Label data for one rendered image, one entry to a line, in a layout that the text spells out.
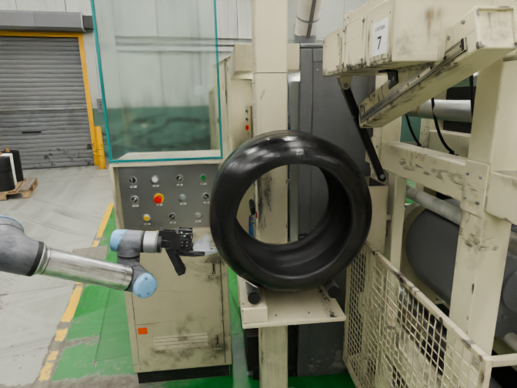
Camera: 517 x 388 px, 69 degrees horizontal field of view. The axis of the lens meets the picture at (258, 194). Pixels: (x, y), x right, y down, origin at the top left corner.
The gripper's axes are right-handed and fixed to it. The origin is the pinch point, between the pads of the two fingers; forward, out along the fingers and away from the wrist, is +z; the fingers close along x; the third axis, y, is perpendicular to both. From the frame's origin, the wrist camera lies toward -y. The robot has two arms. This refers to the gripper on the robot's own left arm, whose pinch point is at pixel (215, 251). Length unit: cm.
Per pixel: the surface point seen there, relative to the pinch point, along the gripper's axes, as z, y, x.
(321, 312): 39.7, -18.2, -7.2
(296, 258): 33.3, -6.4, 13.5
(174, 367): -16, -96, 59
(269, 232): 23.2, -0.5, 26.4
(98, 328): -74, -114, 120
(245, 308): 11.8, -15.8, -10.3
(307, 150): 25.5, 40.0, -11.1
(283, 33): 19, 79, 26
